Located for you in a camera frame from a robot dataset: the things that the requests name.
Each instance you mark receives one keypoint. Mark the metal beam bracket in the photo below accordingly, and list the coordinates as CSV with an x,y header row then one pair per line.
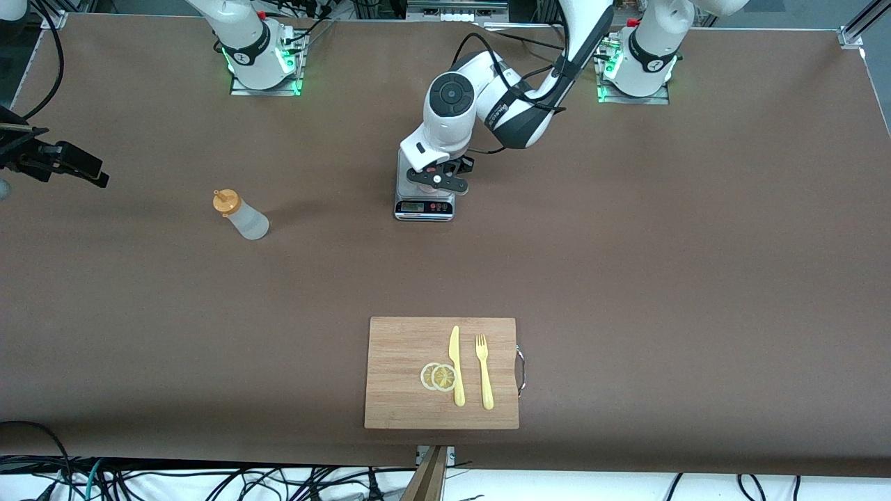
x,y
451,456

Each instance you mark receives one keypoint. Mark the brown table cover sheet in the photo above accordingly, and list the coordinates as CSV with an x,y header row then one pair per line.
x,y
626,278

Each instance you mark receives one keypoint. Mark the yellow plastic fork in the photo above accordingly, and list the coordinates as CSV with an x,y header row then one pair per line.
x,y
486,383

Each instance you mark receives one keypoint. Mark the wooden cutting board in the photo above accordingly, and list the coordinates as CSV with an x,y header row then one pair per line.
x,y
404,376

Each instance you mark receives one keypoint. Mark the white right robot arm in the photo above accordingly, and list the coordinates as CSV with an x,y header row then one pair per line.
x,y
243,35

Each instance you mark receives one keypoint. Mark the wooden beam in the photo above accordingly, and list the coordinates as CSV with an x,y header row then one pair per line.
x,y
428,480

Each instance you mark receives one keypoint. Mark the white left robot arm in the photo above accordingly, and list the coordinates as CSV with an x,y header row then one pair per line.
x,y
452,118

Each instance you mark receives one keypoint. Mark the aluminium frame profile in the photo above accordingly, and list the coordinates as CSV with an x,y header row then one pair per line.
x,y
56,14
860,28

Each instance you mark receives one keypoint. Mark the translucent sauce bottle orange cap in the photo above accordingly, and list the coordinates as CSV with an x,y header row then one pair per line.
x,y
250,224

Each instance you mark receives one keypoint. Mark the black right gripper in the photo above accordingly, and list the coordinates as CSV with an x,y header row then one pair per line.
x,y
26,154

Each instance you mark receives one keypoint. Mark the yellow plastic knife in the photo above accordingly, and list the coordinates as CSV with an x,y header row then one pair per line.
x,y
454,348

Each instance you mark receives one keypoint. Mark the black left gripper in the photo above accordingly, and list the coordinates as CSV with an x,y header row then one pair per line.
x,y
464,168

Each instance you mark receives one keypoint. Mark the silver digital kitchen scale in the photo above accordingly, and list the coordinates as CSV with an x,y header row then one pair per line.
x,y
424,207

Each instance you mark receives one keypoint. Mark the lemon slice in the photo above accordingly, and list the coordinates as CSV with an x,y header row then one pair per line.
x,y
424,376
444,378

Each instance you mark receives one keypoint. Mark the white power strip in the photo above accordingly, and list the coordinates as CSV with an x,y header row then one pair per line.
x,y
456,15

